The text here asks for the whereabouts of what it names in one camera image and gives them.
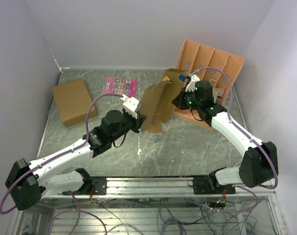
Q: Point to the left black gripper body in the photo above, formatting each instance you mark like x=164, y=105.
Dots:
x=129, y=122

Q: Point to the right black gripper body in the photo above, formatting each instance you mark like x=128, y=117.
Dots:
x=187, y=100

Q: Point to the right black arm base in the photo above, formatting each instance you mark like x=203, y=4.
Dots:
x=201, y=186

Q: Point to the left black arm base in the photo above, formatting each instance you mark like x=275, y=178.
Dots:
x=99, y=185

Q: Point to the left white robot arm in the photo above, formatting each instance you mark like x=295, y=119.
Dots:
x=29, y=182

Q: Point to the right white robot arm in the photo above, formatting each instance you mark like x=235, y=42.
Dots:
x=259, y=166

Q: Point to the white card box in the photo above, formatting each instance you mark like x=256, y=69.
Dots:
x=218, y=92

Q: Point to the closed brown cardboard box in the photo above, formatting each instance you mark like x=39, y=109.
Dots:
x=73, y=101

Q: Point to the blue block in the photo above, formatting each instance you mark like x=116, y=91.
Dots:
x=182, y=78

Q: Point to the pink sticker sheet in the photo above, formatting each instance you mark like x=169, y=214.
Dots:
x=120, y=86

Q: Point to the orange plastic file organizer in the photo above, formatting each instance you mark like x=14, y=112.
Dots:
x=194, y=56

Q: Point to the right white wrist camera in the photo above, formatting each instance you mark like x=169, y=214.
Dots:
x=190, y=83

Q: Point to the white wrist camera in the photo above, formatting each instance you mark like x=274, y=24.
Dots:
x=131, y=105
x=190, y=83

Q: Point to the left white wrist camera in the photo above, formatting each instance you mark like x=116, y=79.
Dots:
x=131, y=105

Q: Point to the aluminium mounting rail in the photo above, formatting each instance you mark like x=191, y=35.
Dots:
x=145, y=187

